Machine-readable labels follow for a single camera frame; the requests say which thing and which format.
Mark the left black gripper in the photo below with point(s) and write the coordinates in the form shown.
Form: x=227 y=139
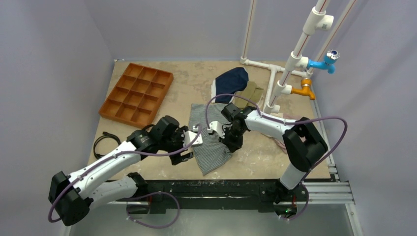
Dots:
x=177 y=158

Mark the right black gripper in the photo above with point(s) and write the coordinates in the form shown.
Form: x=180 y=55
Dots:
x=230 y=139

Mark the grey striped underwear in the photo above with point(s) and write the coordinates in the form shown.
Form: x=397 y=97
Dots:
x=212 y=154

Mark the navy blue underwear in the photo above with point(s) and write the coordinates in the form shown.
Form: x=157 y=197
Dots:
x=230 y=82

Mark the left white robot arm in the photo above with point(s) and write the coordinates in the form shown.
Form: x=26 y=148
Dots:
x=73 y=195

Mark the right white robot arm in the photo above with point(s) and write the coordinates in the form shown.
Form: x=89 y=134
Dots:
x=302 y=141

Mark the olive green underwear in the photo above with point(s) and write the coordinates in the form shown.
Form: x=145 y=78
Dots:
x=252 y=92

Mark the pink underwear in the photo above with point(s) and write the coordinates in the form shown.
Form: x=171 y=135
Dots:
x=285 y=116

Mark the orange compartment tray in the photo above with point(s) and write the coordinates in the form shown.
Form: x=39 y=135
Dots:
x=137 y=95

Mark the orange plastic faucet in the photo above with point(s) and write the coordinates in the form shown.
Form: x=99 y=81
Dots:
x=305 y=89

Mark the blue plastic faucet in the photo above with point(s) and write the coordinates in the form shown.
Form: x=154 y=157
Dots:
x=329 y=59

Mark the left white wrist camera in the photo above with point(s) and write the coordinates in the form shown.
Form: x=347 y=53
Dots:
x=193 y=137

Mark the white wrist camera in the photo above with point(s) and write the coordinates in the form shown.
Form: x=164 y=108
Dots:
x=193 y=137
x=216 y=127

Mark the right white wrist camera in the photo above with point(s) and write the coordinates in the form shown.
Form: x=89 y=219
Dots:
x=216 y=127

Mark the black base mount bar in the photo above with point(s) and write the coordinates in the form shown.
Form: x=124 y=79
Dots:
x=262 y=195

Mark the aluminium rail frame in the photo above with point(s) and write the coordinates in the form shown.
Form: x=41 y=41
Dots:
x=325 y=190

